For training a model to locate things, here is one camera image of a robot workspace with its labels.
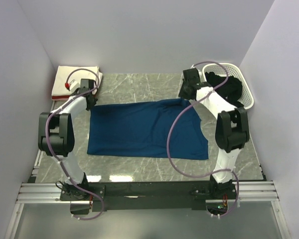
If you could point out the folded red t-shirt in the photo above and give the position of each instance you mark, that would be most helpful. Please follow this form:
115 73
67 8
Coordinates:
60 98

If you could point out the black base beam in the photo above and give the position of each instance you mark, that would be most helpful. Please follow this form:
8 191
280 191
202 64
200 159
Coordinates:
150 195

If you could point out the folded white t-shirt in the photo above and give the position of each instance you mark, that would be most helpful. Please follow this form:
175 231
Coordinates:
67 73

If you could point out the white plastic laundry basket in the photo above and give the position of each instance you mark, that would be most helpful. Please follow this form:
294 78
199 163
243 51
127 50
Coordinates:
246 98

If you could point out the aluminium rail frame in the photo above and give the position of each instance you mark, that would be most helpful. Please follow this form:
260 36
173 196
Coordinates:
44 193

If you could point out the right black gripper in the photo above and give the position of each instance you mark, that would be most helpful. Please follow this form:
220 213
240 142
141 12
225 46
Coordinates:
181 94

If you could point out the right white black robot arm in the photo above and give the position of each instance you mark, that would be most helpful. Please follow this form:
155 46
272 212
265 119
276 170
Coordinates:
232 126

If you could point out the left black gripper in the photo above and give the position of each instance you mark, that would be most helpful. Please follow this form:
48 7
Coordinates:
94 103

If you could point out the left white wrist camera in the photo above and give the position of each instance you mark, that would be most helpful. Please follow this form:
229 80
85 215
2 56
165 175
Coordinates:
72 86

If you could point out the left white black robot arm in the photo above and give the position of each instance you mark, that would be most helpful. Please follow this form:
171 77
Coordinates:
56 133

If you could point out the blue t-shirt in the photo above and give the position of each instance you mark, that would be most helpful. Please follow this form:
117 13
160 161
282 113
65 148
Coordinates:
145 129

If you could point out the black clothes in basket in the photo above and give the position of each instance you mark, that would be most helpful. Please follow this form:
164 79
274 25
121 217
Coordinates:
231 91

